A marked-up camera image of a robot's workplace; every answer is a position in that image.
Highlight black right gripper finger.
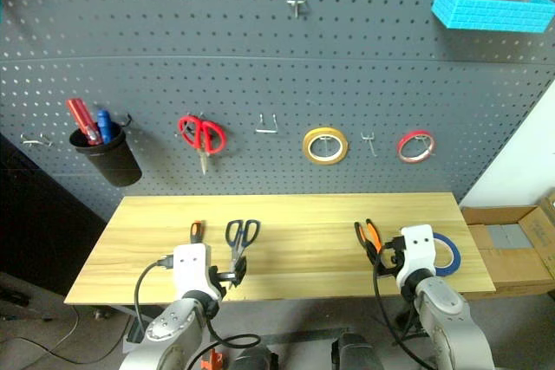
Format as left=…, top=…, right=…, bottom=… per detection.
left=374, top=257, right=393, bottom=280

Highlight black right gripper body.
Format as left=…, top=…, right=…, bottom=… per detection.
left=382, top=234, right=408, bottom=278

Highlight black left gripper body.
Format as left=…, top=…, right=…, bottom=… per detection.
left=209, top=264, right=238, bottom=291

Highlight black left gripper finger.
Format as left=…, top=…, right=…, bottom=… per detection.
left=230, top=256, right=249, bottom=288

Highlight gray metal pegboard wall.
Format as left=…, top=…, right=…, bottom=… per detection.
left=0, top=0, right=555, bottom=222

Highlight blue tape roll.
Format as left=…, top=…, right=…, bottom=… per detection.
left=432, top=232, right=462, bottom=278

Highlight orange object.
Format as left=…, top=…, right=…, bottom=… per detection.
left=200, top=347, right=225, bottom=370

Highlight dark rounded shape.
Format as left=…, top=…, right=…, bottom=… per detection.
left=232, top=345, right=279, bottom=370
left=330, top=332, right=384, bottom=370

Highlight red tape roll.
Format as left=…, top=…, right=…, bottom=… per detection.
left=395, top=129, right=436, bottom=165

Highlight metal pegboard hook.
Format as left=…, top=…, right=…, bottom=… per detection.
left=360, top=132, right=379, bottom=158
left=254, top=113, right=279, bottom=134
left=285, top=0, right=310, bottom=19
left=20, top=133, right=55, bottom=148

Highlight open cardboard box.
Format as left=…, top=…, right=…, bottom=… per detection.
left=460, top=204, right=555, bottom=255

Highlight closed cardboard box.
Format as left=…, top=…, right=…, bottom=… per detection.
left=475, top=247, right=555, bottom=300

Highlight yellow tape roll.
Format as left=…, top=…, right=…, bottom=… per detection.
left=302, top=126, right=349, bottom=167

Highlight black plastic cup holder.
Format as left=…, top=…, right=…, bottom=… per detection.
left=69, top=121, right=143, bottom=188

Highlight blue marker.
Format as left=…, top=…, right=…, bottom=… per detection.
left=96, top=109, right=115, bottom=145

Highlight red marker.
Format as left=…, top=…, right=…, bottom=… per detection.
left=65, top=98, right=103, bottom=146

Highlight blue plastic basket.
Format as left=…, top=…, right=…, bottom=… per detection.
left=430, top=0, right=555, bottom=35

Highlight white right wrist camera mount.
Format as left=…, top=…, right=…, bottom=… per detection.
left=395, top=224, right=436, bottom=286

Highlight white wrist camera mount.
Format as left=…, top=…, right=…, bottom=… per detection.
left=395, top=224, right=436, bottom=286
left=172, top=243, right=214, bottom=298

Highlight black handled scissors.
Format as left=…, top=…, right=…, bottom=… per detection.
left=224, top=218, right=262, bottom=269

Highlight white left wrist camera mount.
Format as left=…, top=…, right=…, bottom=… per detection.
left=172, top=243, right=214, bottom=298

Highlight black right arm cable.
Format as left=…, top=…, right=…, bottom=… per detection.
left=371, top=250, right=436, bottom=370

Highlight black cable under arm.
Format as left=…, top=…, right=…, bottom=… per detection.
left=206, top=312, right=263, bottom=350

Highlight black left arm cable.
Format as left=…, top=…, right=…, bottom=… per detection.
left=133, top=256, right=175, bottom=333

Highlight grey metal table frame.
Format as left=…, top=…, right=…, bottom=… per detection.
left=92, top=302, right=349, bottom=354

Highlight red handled scissors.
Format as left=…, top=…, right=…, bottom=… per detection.
left=178, top=114, right=228, bottom=176

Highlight thin floor cable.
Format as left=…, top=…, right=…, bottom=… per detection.
left=0, top=304, right=131, bottom=366

